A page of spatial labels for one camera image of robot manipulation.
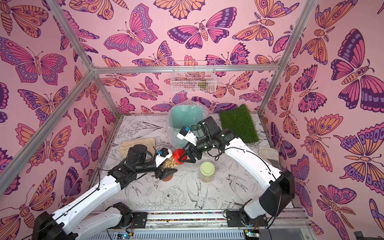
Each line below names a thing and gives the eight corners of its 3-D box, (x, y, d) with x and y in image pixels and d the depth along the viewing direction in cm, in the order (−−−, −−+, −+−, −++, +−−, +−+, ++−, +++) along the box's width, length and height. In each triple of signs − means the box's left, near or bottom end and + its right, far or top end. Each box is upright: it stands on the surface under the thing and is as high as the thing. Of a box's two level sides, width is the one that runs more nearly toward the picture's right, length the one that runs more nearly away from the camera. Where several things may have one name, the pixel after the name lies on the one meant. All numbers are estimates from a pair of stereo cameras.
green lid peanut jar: (200, 183, 87) (200, 174, 77) (200, 171, 92) (200, 161, 82) (213, 183, 87) (215, 174, 77) (212, 171, 92) (214, 161, 82)
